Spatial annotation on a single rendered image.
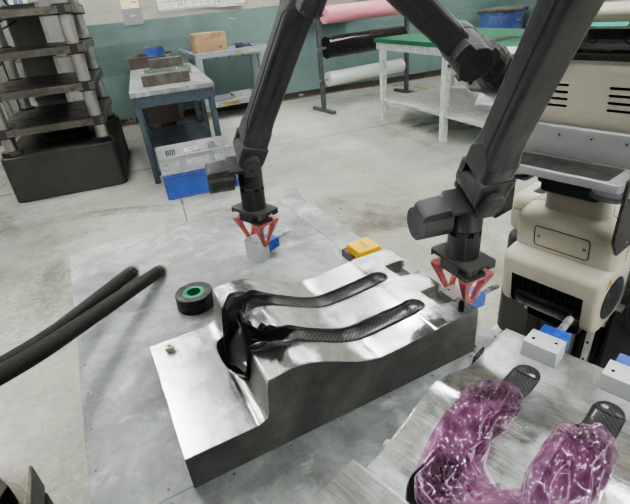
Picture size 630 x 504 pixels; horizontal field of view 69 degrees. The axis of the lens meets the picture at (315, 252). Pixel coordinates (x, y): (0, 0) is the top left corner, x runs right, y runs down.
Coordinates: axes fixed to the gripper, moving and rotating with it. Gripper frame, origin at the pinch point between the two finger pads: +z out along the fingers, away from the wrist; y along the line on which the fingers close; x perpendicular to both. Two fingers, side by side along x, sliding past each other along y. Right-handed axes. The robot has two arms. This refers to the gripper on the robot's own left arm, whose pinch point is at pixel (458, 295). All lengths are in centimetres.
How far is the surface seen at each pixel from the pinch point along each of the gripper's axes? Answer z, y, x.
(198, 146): 59, -351, 29
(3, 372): -8, -13, -75
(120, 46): -9, -651, 18
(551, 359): -2.6, 22.1, -2.9
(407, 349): -2.9, 9.5, -19.4
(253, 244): 0, -43, -26
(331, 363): -6.7, 9.5, -32.6
